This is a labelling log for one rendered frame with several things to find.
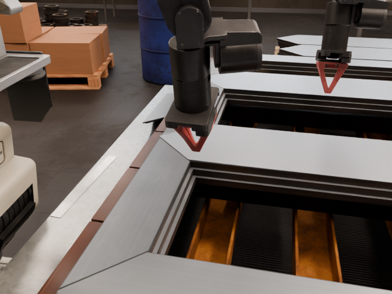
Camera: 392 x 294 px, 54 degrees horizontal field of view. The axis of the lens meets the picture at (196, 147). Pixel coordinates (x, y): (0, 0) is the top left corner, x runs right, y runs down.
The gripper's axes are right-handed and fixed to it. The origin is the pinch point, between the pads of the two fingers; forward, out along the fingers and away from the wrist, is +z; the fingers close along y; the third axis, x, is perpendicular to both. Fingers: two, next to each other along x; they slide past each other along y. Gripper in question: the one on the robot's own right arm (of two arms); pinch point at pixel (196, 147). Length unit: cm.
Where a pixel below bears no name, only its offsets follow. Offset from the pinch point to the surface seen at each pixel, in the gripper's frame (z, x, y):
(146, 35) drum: 117, 120, 273
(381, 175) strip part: 9.9, -33.2, 9.3
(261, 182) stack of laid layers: 12.0, -11.4, 5.1
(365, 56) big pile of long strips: 33, -43, 100
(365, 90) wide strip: 22, -37, 57
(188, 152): 10.1, 4.3, 9.0
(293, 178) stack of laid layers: 10.8, -17.3, 6.3
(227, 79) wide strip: 22, 5, 58
